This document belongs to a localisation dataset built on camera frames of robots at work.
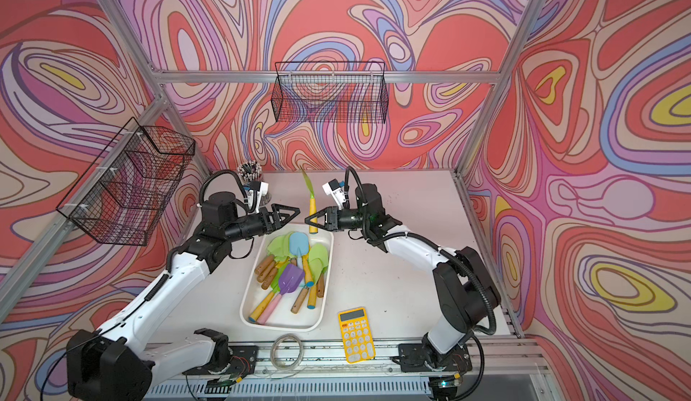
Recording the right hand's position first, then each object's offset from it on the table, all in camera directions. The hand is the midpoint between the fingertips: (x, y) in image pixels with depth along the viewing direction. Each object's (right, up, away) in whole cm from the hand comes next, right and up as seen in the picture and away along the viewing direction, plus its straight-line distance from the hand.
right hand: (309, 228), depth 75 cm
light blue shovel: (-6, -8, +20) cm, 23 cm away
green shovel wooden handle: (-13, -10, +19) cm, 25 cm away
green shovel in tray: (-13, -21, +10) cm, 27 cm away
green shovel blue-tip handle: (0, -15, +14) cm, 21 cm away
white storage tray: (-7, -26, +6) cm, 28 cm away
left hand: (-3, +4, -2) cm, 5 cm away
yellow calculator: (+14, -33, +1) cm, 35 cm away
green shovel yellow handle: (+1, +7, 0) cm, 7 cm away
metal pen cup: (-25, +19, +22) cm, 38 cm away
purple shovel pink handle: (-8, -18, +11) cm, 22 cm away
